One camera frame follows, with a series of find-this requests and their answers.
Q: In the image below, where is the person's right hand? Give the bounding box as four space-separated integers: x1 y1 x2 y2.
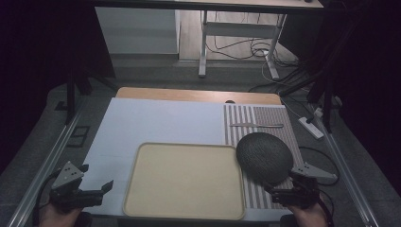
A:
286 202 329 227

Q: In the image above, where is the white-legged desk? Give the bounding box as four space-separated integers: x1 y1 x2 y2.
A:
91 0 325 81

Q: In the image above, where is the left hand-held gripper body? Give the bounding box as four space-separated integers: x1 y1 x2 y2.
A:
49 161 106 213

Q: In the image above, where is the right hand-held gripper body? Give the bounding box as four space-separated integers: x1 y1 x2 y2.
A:
270 162 339 210

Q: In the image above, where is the wooden table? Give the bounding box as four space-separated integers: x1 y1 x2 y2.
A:
115 86 283 106

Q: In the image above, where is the striped rectangular placemat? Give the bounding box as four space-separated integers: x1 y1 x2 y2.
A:
222 103 305 211

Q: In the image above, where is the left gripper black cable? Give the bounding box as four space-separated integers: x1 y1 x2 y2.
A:
32 168 62 227

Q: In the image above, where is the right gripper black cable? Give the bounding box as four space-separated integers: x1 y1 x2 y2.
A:
298 146 340 227

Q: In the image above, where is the dark grey round bowl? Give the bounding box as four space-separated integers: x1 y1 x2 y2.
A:
235 131 295 187

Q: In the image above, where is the metal floor rail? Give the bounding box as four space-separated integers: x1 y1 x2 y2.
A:
310 107 381 227
6 108 83 227

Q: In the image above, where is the white cabinet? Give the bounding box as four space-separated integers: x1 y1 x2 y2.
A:
95 7 182 56

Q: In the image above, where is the silver table knife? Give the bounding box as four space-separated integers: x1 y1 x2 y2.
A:
229 122 285 130

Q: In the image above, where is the white board sheet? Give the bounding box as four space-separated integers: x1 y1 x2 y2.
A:
78 96 285 223

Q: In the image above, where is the person's left hand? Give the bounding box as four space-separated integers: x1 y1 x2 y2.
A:
38 202 83 227

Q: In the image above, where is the bundle of floor cables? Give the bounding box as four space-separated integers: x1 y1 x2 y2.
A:
205 11 316 118

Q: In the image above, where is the beige rectangular tray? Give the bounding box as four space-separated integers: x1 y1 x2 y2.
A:
122 142 247 221

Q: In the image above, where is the white power strip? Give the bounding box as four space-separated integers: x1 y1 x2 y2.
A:
297 115 325 141

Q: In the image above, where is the black stand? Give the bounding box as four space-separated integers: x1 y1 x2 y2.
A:
278 27 357 134
55 70 118 126

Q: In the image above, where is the black floor plate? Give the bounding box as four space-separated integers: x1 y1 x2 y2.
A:
66 125 92 148

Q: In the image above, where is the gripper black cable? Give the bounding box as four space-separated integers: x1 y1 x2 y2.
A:
298 146 340 227
32 168 62 227

